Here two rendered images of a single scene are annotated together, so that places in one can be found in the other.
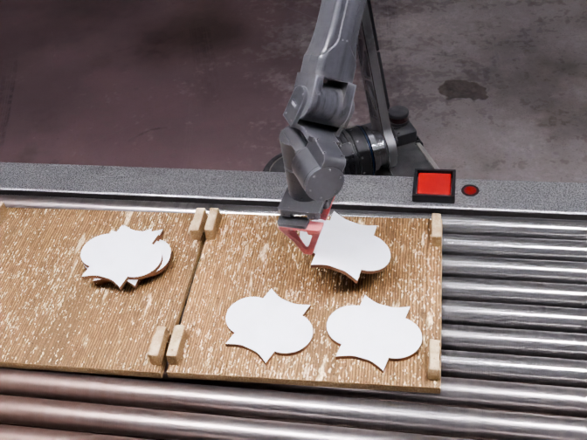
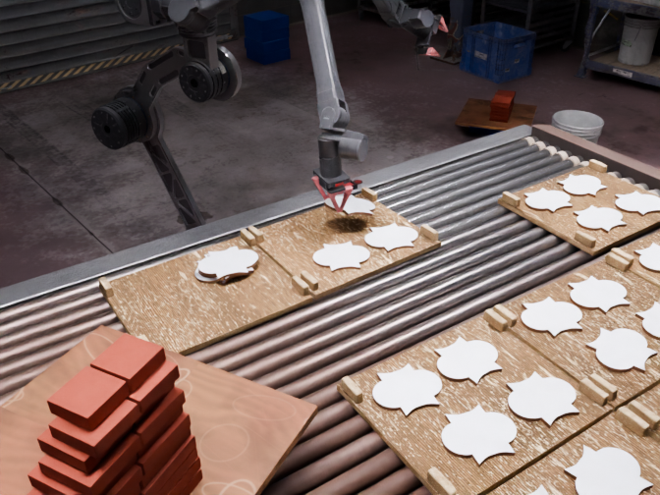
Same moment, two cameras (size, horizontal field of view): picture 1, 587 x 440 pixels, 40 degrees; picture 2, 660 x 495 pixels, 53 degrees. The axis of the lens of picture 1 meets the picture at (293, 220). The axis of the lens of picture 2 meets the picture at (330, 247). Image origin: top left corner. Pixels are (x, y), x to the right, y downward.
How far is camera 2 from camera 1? 115 cm
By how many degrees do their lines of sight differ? 38
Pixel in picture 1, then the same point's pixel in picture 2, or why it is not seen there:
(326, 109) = (343, 116)
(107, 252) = (218, 263)
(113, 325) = (258, 294)
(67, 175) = (117, 258)
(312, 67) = (329, 96)
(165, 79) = not seen: outside the picture
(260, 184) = (249, 217)
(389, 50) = (122, 212)
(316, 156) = (355, 137)
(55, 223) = (151, 275)
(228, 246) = (275, 241)
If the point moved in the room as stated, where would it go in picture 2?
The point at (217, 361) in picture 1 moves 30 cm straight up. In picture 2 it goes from (335, 279) to (334, 170)
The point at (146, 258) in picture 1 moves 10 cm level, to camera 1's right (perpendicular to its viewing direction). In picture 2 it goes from (246, 256) to (274, 241)
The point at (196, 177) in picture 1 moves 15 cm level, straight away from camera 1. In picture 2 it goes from (207, 228) to (170, 214)
